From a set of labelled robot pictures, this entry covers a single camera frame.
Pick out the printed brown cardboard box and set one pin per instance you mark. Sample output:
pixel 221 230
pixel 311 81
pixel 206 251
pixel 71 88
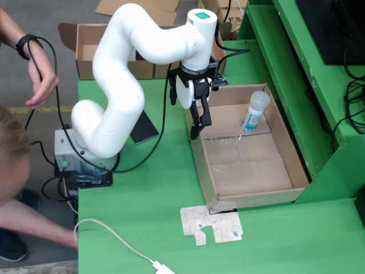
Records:
pixel 236 20

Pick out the scribbled flat cardboard piece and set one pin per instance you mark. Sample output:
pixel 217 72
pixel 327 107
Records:
pixel 216 225

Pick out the black monitor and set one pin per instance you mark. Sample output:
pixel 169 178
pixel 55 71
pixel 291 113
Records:
pixel 328 25

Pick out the bystander head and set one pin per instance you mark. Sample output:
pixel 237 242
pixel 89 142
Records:
pixel 12 160

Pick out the white bottle with teal label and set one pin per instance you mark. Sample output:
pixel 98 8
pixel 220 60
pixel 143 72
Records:
pixel 252 118

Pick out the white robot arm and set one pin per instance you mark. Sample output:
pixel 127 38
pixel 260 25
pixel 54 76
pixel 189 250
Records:
pixel 119 85

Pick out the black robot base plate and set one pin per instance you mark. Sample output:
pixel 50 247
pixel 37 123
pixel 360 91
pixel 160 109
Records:
pixel 107 182

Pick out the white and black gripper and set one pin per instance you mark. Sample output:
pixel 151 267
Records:
pixel 185 91

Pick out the black tablet device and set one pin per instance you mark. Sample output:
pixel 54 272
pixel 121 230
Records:
pixel 145 128

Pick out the bystander bare forearm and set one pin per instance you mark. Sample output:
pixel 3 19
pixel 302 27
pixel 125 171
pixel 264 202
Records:
pixel 34 225

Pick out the bystander hand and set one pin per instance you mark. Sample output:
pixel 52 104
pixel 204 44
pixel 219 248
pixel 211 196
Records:
pixel 45 82

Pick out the shallow cardboard tray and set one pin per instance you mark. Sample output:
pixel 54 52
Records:
pixel 248 177

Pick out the green metal shelf unit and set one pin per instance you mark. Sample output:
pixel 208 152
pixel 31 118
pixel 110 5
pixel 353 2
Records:
pixel 285 100

